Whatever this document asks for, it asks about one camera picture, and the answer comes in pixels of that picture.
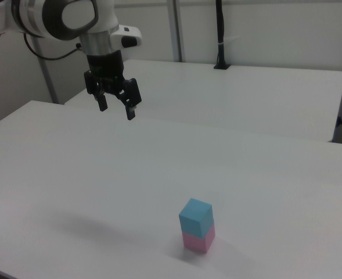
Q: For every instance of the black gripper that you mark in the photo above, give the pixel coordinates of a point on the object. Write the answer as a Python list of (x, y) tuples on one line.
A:
[(105, 68)]

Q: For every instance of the blue cube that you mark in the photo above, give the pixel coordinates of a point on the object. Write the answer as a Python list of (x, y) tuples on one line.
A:
[(191, 221)]

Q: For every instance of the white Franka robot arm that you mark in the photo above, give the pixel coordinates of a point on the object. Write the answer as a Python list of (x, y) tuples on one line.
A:
[(57, 14)]

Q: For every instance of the pink cube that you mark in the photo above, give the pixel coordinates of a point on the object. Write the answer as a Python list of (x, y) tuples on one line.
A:
[(196, 243)]

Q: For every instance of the white rear table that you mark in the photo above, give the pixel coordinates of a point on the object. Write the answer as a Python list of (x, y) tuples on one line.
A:
[(217, 96)]

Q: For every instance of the black pole with clamp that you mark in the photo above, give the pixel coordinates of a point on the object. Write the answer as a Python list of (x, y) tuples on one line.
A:
[(220, 43)]

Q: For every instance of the grey wall frame post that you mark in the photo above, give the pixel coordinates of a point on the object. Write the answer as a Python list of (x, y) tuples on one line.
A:
[(177, 29), (46, 78)]

